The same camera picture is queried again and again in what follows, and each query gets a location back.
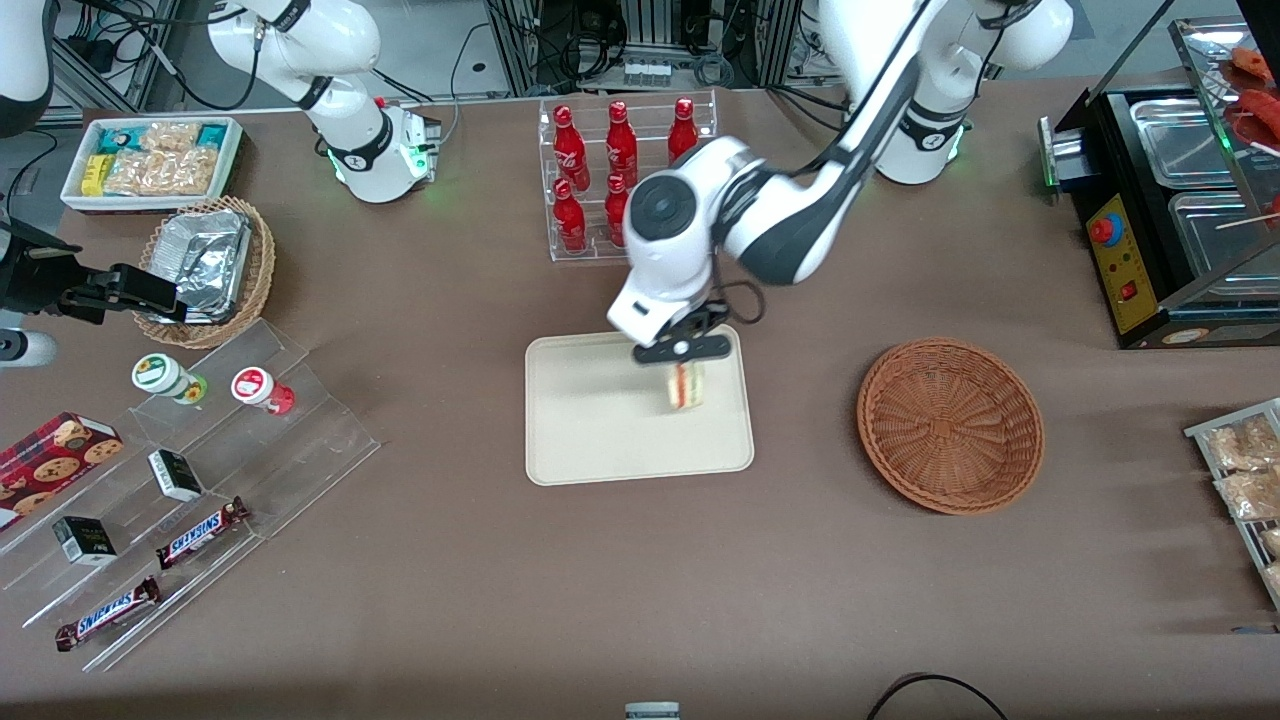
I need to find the cream plastic tray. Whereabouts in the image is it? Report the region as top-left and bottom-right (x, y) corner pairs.
(525, 323), (755, 487)

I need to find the red cookie box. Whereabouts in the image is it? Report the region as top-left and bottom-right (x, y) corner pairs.
(0, 411), (125, 531)

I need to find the brown wicker basket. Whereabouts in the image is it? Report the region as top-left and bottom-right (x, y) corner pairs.
(857, 337), (1046, 516)

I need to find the clear acrylic step display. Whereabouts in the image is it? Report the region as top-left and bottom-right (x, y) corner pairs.
(0, 318), (382, 673)

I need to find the clear bag of rice crackers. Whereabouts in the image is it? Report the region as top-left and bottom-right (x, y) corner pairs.
(105, 148), (216, 196)
(140, 120), (201, 156)

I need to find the small bottle red cap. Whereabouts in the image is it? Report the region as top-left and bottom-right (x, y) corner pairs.
(231, 367), (297, 417)

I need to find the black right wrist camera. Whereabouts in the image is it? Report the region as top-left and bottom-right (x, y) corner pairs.
(0, 215), (91, 323)

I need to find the Snickers bar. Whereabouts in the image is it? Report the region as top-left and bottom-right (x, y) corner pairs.
(155, 497), (251, 571)
(55, 576), (162, 653)

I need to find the light wicker basket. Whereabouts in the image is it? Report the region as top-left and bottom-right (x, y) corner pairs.
(133, 195), (277, 350)

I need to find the clear acrylic bottle rack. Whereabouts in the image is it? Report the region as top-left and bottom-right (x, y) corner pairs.
(538, 88), (719, 263)

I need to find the black food warmer yellow panel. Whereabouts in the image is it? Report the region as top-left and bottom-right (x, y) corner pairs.
(1038, 15), (1280, 351)

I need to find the aluminium frame rack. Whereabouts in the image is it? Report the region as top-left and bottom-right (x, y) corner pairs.
(480, 0), (831, 96)

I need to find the small black box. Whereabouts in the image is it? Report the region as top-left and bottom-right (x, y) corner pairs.
(52, 515), (118, 567)
(148, 449), (205, 503)

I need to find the aluminium foil container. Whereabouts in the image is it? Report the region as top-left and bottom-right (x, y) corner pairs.
(150, 208), (251, 323)

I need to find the red cola bottle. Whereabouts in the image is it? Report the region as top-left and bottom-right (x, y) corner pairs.
(552, 104), (591, 191)
(604, 173), (633, 246)
(668, 97), (699, 166)
(552, 178), (589, 253)
(605, 100), (639, 186)

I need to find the grey wire rack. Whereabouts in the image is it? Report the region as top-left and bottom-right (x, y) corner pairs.
(1184, 398), (1280, 611)

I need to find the steel warmer pan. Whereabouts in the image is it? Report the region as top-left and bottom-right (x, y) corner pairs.
(1130, 97), (1238, 188)
(1168, 190), (1280, 278)

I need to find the black floor cable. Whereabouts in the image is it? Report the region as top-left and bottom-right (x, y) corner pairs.
(865, 673), (1009, 720)

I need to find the small bottle green cap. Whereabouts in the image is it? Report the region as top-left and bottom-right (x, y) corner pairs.
(131, 353), (209, 406)

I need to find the triangle sandwich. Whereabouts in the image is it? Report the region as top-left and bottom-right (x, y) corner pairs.
(667, 362), (705, 411)

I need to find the white snack bin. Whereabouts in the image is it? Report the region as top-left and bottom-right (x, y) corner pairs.
(60, 115), (244, 216)

